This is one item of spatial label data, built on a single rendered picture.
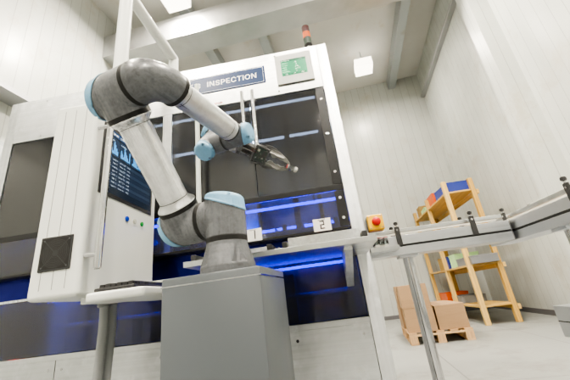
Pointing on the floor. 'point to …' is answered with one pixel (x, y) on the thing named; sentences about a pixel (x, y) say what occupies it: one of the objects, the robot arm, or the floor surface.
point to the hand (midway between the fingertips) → (285, 164)
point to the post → (356, 221)
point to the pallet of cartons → (441, 310)
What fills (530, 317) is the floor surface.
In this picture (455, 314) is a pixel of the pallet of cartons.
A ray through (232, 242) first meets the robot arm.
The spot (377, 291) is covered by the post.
